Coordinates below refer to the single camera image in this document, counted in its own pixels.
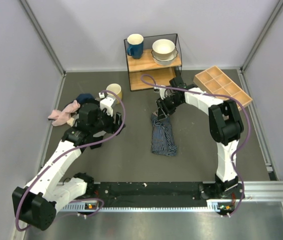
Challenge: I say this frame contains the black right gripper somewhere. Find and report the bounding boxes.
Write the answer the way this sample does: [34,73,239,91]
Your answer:
[156,95,184,122]

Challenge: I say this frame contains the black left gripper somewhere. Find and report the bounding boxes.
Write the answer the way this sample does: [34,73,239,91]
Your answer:
[90,104,125,136]

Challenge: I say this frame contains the navy striped boxer underwear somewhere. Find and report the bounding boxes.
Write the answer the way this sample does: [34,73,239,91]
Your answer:
[150,111,178,157]

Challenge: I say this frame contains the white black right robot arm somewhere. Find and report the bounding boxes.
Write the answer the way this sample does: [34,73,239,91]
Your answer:
[154,77,244,200]

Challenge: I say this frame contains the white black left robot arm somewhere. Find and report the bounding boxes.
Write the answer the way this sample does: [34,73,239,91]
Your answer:
[12,101,126,232]

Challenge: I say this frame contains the black garment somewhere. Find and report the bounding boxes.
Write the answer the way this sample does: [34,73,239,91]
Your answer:
[79,98,100,107]

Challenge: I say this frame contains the dark blue garment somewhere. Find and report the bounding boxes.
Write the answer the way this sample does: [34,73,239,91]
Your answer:
[75,93,95,105]

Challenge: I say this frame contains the yellow ceramic mug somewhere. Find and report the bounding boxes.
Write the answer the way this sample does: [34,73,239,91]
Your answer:
[106,83,122,100]

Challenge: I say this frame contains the white scalloped bowl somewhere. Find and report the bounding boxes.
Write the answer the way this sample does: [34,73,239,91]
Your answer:
[151,48,178,66]

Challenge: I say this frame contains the wooden compartment tray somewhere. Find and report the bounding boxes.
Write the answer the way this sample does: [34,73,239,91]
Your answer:
[193,65,253,108]

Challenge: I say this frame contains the cream ceramic bowl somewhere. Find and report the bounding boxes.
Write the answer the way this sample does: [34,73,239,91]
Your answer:
[152,39,176,60]

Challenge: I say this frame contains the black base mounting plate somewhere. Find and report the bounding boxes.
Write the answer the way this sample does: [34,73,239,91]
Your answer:
[66,181,235,208]

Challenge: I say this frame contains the blue ceramic mug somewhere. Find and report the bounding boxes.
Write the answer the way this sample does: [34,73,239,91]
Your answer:
[126,33,144,60]

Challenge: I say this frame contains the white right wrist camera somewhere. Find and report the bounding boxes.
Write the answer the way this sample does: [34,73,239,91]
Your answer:
[153,85,168,100]

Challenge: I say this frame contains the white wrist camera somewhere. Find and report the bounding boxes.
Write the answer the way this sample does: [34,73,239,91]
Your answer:
[153,85,168,100]
[98,92,117,117]

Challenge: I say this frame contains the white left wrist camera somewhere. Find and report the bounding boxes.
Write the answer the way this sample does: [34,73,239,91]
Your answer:
[98,92,117,117]

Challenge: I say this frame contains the black wire wooden shelf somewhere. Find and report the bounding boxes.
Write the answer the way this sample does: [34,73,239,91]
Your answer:
[125,33,183,91]

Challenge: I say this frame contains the grey slotted cable duct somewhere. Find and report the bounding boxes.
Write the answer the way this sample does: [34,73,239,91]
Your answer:
[60,202,232,214]

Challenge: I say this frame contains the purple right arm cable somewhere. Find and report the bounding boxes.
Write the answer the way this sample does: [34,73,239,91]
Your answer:
[140,74,253,216]

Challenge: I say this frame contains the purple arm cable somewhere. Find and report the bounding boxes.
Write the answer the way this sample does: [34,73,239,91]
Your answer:
[15,89,127,232]
[140,74,253,216]

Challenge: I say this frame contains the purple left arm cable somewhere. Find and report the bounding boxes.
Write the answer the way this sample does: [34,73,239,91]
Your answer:
[15,89,127,232]

